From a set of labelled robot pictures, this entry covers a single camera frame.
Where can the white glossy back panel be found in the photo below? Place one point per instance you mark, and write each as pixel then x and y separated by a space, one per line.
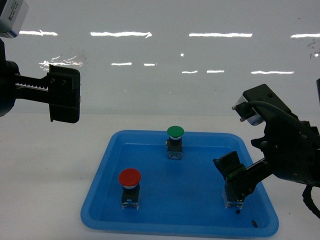
pixel 175 57

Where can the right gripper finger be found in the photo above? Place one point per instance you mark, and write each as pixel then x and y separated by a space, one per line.
pixel 229 165
pixel 245 183

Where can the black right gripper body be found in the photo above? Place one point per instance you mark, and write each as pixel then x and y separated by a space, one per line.
pixel 291 154

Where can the green push button switch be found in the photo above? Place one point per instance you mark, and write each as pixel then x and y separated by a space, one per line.
pixel 174 142

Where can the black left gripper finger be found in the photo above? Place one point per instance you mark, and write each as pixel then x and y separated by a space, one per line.
pixel 60 89

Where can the red push button switch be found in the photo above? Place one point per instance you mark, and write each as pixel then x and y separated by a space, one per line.
pixel 129 180

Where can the blue plastic tray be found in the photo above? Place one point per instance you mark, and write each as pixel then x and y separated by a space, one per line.
pixel 177 197

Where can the yellow push button switch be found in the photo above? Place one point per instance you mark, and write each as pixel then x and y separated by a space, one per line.
pixel 229 202

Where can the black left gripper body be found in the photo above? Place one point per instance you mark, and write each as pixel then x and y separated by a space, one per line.
pixel 8 69

